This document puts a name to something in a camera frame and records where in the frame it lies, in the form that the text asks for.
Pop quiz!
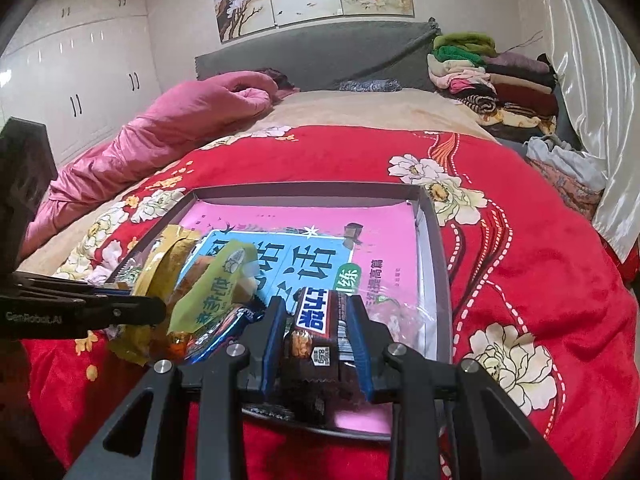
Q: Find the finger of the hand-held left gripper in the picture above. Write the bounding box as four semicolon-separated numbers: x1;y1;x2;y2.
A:
82;296;167;340
12;271;136;306

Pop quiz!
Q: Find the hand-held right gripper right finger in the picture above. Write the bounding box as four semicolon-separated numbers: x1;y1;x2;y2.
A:
347;294;573;480

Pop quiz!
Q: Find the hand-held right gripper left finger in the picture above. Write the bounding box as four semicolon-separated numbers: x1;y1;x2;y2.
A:
65;296;288;480

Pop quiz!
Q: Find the clear pastry packet green label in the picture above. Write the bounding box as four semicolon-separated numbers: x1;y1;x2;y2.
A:
105;255;151;291

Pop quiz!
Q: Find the brown chocolate bar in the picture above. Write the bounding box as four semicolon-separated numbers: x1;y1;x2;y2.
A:
280;287;363;423

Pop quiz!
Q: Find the clear candy packet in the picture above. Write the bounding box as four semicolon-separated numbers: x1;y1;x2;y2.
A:
367;295;428;358

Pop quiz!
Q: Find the blue cookie packet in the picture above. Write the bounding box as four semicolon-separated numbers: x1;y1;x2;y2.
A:
187;306;266;362

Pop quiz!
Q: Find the yellow wafer bar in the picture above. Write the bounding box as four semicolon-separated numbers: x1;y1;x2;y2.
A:
107;225;203;367

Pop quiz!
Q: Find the orange cracker packet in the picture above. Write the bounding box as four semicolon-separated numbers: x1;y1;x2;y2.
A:
169;255;223;311

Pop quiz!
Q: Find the cream green snack packet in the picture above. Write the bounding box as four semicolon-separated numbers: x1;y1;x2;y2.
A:
167;241;258;336

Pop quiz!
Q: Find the dark cardboard box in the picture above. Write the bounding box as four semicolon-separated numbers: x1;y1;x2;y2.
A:
102;183;453;443

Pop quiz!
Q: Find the white wardrobe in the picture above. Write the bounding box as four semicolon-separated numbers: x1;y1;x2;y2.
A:
0;0;162;168

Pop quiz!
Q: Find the pink book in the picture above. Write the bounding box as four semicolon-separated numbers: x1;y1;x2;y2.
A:
175;199;422;436

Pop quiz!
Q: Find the pink quilt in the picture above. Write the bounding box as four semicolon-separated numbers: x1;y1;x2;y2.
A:
22;71;301;256

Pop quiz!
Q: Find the red floral blanket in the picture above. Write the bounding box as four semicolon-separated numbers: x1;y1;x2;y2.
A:
22;125;640;480

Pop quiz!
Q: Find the beige bed sheet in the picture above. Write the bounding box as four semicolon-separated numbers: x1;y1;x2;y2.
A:
20;87;501;281

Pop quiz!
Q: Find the pink patterned cloth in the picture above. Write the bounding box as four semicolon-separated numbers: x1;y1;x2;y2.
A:
530;157;603;222

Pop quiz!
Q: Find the dark maroon pillow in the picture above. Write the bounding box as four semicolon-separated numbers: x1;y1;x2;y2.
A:
259;68;302;99

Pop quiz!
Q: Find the blue patterned cloth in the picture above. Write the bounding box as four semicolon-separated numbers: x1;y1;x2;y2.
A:
339;78;402;94

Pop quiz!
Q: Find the crumpled white grey cloth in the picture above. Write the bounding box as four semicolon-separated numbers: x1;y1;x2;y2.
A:
525;135;607;193

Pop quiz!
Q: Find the grey headboard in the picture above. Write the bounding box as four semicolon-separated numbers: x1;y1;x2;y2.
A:
195;19;442;93

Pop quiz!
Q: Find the stack of folded clothes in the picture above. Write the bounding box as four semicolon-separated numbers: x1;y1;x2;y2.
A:
427;32;558;136

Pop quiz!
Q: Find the white satin curtain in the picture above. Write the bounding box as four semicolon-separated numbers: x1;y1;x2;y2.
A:
537;0;640;261

